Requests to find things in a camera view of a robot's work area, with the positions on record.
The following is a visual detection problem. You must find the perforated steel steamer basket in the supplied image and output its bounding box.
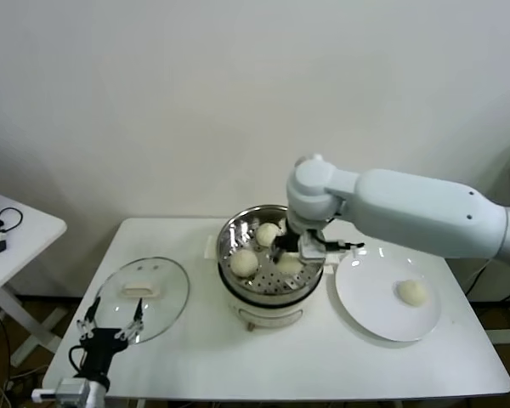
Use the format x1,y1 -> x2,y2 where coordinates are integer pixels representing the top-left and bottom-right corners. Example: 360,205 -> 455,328
215,205 -> 327,298

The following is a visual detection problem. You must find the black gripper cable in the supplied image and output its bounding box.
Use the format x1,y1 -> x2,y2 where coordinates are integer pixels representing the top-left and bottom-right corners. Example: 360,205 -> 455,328
68,344 -> 86,375
322,240 -> 366,251

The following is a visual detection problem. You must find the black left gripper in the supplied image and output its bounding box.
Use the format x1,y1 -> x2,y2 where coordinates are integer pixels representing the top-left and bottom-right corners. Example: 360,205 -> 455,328
74,297 -> 145,382

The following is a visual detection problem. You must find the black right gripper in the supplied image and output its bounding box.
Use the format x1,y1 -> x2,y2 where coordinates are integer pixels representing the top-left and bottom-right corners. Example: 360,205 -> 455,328
270,231 -> 301,263

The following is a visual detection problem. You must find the white round plate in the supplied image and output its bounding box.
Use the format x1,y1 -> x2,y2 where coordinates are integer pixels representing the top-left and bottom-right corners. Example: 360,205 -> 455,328
334,246 -> 443,343

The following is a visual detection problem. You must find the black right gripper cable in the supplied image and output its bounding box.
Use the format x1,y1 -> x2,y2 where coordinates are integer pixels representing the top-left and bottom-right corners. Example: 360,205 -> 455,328
322,240 -> 366,251

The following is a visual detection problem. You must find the black wall power cable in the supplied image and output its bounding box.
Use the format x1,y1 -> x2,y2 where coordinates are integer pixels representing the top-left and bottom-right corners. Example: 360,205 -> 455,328
462,254 -> 494,298

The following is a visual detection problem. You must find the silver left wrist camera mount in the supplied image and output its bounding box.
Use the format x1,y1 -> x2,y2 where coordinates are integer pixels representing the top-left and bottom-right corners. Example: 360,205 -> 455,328
31,379 -> 90,403

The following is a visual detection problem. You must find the white steamed baozi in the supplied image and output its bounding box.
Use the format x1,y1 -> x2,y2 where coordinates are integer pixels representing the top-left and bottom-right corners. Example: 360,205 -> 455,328
229,249 -> 259,278
254,223 -> 281,247
397,279 -> 428,307
275,252 -> 305,277

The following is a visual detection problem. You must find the white side table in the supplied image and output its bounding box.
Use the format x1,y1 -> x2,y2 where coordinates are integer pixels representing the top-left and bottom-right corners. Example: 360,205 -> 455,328
0,193 -> 69,369

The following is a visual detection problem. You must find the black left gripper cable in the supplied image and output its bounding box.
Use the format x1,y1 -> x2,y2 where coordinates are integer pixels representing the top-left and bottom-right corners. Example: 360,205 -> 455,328
68,344 -> 86,375

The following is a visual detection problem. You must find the glass lid with white handle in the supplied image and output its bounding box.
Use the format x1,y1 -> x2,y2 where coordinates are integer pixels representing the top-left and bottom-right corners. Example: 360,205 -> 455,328
92,256 -> 191,344

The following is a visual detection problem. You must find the white electric cooker base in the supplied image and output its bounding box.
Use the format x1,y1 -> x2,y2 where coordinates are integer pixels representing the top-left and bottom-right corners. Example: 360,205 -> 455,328
203,235 -> 340,332

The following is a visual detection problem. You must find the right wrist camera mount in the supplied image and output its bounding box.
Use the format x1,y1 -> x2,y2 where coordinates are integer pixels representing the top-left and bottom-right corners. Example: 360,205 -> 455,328
297,230 -> 328,261

